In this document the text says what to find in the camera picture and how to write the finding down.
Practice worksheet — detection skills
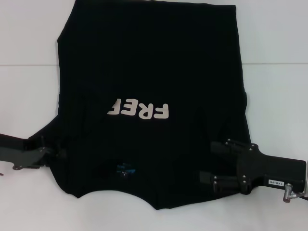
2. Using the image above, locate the black shirt with FREE print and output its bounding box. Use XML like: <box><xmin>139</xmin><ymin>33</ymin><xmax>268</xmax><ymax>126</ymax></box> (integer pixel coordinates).
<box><xmin>27</xmin><ymin>0</ymin><xmax>253</xmax><ymax>211</ymax></box>

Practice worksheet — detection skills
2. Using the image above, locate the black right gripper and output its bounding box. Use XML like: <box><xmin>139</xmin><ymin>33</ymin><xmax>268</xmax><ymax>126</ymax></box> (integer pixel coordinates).
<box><xmin>199</xmin><ymin>139</ymin><xmax>308</xmax><ymax>194</ymax></box>

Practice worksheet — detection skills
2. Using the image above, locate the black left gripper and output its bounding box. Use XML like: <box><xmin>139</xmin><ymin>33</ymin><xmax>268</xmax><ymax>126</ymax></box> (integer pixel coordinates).
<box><xmin>0</xmin><ymin>133</ymin><xmax>68</xmax><ymax>170</ymax></box>

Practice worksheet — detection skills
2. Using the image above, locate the silver cable plug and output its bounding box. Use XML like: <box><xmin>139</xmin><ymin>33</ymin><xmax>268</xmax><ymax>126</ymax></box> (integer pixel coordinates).
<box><xmin>282</xmin><ymin>188</ymin><xmax>298</xmax><ymax>205</ymax></box>

